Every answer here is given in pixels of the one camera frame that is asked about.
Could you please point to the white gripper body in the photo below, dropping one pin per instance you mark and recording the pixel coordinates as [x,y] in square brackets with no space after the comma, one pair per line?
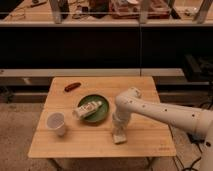
[120,119]

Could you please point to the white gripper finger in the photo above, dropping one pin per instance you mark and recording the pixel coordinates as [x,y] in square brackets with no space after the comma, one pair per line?
[114,130]
[123,130]

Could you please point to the white sponge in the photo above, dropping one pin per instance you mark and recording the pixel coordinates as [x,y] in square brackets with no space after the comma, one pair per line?
[119,138]

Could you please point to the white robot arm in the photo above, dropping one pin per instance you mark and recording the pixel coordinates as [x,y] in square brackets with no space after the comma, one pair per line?
[191,120]

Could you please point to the green plate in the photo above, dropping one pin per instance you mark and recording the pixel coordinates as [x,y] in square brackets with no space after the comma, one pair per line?
[102,113]

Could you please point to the white snack packet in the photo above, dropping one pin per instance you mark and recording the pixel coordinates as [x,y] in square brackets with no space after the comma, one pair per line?
[86,109]

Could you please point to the wooden table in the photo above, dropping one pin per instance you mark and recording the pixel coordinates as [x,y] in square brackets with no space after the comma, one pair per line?
[146,138]

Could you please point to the red sausage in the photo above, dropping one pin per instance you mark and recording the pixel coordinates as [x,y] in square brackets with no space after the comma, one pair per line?
[72,86]

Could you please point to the white paper cup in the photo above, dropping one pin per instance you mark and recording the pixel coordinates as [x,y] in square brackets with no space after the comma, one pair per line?
[56,123]

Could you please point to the dark shelf unit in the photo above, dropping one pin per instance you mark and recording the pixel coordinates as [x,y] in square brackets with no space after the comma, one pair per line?
[42,39]

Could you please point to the black equipment on right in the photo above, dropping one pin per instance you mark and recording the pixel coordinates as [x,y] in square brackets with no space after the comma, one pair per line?
[198,69]

